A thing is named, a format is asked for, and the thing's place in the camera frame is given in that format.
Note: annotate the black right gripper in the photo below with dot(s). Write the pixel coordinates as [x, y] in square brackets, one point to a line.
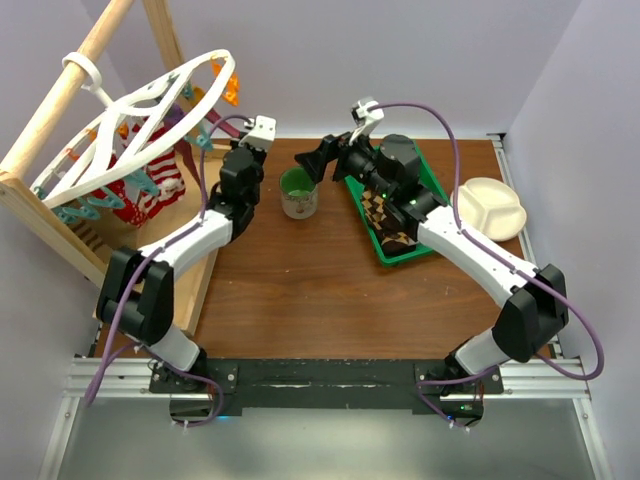
[332, 147]

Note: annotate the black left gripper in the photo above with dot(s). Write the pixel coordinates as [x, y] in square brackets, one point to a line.
[239, 143]

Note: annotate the maroon purple sock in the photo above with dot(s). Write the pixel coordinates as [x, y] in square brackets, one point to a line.
[201, 140]

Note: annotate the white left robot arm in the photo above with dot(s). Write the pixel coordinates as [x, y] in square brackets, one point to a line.
[137, 295]

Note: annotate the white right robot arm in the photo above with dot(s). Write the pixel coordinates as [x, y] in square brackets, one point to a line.
[529, 297]

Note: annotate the white oval sock hanger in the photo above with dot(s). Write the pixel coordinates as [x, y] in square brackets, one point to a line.
[150, 103]

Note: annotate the green ceramic mug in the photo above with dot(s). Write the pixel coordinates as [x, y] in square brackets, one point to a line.
[299, 194]

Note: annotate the red white striped sock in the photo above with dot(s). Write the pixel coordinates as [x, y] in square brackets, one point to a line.
[143, 194]

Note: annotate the green plastic tray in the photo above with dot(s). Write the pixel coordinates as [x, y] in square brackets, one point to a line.
[409, 188]

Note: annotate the cream divided plate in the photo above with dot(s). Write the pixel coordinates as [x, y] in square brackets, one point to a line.
[492, 208]

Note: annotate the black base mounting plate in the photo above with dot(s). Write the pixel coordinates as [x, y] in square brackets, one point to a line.
[374, 384]

